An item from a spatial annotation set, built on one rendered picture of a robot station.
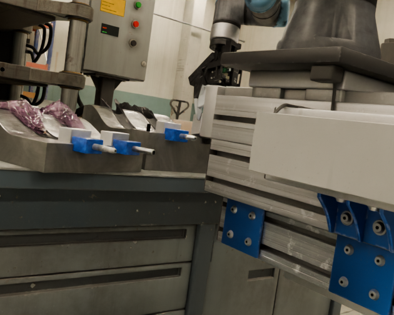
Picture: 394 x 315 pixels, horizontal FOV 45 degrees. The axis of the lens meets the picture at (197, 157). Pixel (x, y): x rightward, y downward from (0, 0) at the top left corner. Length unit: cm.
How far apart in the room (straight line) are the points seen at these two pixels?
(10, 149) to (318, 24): 60
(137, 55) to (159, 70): 725
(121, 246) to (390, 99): 72
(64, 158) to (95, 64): 112
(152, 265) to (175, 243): 8
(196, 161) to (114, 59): 94
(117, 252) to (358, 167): 76
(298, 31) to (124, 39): 143
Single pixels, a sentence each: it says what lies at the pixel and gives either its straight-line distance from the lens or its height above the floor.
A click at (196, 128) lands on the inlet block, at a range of 121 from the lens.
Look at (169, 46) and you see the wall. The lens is 948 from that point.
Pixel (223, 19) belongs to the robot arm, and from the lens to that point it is 126.
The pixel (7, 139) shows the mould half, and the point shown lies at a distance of 98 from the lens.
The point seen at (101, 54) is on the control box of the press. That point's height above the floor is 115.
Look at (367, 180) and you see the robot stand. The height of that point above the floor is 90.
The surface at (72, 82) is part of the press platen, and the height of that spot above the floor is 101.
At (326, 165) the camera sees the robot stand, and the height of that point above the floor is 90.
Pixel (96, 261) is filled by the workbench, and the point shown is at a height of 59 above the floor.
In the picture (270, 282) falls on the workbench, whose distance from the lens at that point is 148.
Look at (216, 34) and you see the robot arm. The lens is 125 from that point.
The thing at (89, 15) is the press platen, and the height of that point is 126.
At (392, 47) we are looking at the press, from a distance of 533.
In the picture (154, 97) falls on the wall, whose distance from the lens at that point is 926.
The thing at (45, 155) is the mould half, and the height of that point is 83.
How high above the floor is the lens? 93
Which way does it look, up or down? 4 degrees down
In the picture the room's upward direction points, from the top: 8 degrees clockwise
